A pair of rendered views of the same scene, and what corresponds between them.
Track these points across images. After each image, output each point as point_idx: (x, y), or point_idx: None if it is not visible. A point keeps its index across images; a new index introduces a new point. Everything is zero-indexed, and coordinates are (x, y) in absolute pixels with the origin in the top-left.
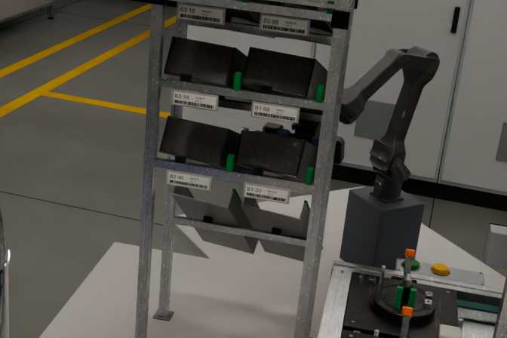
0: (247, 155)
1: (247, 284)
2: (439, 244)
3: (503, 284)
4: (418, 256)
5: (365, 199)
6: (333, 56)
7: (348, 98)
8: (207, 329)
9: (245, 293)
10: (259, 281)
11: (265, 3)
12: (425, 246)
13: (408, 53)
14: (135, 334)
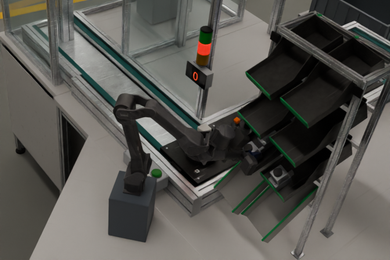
0: None
1: (228, 252)
2: (61, 217)
3: (80, 171)
4: (92, 216)
5: (151, 192)
6: None
7: (195, 132)
8: (280, 231)
9: (236, 245)
10: (219, 251)
11: (343, 39)
12: (73, 221)
13: (130, 109)
14: (334, 223)
